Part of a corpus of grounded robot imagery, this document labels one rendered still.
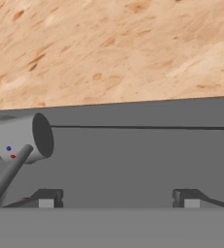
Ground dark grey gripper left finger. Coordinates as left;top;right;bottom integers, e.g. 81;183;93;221
2;188;65;209

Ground grey faucet handle lever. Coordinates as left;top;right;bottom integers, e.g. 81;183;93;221
0;143;34;208

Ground grey faucet body, red and blue dots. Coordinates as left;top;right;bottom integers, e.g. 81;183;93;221
0;111;55;165

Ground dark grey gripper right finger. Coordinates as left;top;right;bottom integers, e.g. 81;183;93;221
172;188;224;209

